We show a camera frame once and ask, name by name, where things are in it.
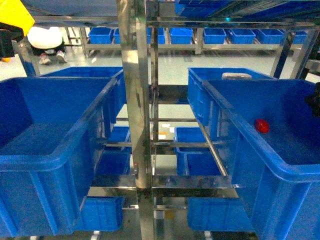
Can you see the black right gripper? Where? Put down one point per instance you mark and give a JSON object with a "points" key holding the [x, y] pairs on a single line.
{"points": [[313, 100]]}

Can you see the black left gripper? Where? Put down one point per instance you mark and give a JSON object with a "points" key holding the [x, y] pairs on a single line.
{"points": [[9, 33]]}

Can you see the yellow toy block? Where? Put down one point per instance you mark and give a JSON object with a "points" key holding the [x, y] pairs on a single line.
{"points": [[14, 13]]}

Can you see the red toy block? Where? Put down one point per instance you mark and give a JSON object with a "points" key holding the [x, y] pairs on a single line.
{"points": [[262, 126]]}

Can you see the person in white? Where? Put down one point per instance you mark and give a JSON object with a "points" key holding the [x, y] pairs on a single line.
{"points": [[46, 42]]}

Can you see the large blue bin right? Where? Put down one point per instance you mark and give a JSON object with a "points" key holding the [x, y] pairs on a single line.
{"points": [[276, 174]]}

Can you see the large blue bin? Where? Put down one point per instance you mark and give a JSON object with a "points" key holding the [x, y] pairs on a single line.
{"points": [[49, 150], [276, 174]]}

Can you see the large blue bin left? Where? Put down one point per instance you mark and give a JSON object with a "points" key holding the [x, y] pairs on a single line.
{"points": [[49, 150]]}

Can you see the blue bin bottom right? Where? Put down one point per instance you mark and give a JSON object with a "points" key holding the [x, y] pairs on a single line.
{"points": [[218, 215]]}

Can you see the blue bin bottom left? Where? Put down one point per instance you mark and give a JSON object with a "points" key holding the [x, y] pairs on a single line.
{"points": [[101, 214]]}

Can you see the steel rack upright post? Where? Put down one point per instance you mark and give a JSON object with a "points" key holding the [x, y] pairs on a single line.
{"points": [[132, 24]]}

